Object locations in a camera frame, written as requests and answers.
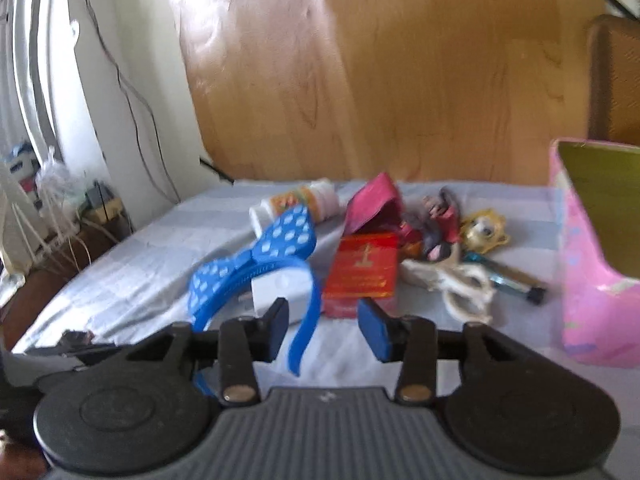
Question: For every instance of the red and grey toy figure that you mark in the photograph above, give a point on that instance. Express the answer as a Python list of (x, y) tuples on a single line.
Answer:
[(440, 220)]

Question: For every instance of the white and gold toy figure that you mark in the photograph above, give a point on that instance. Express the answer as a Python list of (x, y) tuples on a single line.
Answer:
[(465, 280)]

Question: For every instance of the white bottle with orange label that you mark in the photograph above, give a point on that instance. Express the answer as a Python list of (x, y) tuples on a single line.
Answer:
[(320, 197)]

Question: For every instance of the small white box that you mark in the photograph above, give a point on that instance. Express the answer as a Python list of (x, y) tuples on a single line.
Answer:
[(280, 287)]

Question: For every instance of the blue polka dot bow headband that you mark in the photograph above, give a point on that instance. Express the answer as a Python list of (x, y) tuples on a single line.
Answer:
[(285, 232)]

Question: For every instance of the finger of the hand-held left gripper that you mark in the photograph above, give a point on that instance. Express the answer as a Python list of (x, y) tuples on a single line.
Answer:
[(77, 338)]

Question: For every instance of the brown cardboard box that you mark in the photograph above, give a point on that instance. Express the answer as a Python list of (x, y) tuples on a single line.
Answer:
[(615, 85)]

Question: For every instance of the magenta pouch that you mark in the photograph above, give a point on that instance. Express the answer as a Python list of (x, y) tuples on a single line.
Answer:
[(370, 200)]

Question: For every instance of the pink cardboard box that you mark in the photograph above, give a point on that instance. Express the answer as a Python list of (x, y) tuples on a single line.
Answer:
[(585, 280)]

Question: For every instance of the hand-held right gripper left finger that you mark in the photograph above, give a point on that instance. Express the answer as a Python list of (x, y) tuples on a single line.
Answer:
[(276, 332)]

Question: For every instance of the red and gold box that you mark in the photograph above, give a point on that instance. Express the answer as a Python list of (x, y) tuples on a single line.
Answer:
[(360, 270)]

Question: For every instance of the white plastic bag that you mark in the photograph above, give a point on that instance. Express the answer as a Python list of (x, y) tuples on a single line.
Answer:
[(52, 172)]

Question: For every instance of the blue striped bed sheet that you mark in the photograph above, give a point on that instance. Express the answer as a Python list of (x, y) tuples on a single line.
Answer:
[(150, 260)]

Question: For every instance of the wooden headboard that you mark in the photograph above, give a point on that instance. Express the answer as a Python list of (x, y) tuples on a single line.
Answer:
[(400, 60)]

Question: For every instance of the teal and black pen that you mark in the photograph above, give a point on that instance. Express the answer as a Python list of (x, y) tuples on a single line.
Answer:
[(515, 280)]

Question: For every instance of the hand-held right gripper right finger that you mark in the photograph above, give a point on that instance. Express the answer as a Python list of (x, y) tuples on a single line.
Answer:
[(374, 332)]

